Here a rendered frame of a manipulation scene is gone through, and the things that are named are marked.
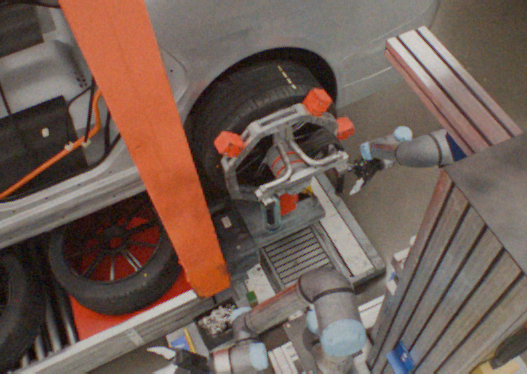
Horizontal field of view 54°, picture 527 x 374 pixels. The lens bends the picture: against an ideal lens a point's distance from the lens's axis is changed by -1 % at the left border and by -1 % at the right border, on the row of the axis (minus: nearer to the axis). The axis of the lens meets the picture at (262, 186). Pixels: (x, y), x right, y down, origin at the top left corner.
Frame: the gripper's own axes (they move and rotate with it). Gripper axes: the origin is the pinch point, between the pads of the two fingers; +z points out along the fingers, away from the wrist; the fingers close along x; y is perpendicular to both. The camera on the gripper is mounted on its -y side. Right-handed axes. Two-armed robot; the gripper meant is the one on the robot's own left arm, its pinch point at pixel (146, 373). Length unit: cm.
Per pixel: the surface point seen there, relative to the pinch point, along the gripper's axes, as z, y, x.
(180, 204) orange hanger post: -16, -15, 48
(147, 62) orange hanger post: -21, -76, 41
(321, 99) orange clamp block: -74, -6, 98
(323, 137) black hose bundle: -73, 7, 90
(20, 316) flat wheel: 76, 66, 66
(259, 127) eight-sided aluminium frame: -47, -1, 93
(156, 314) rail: 15, 77, 61
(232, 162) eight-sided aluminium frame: -34, 12, 89
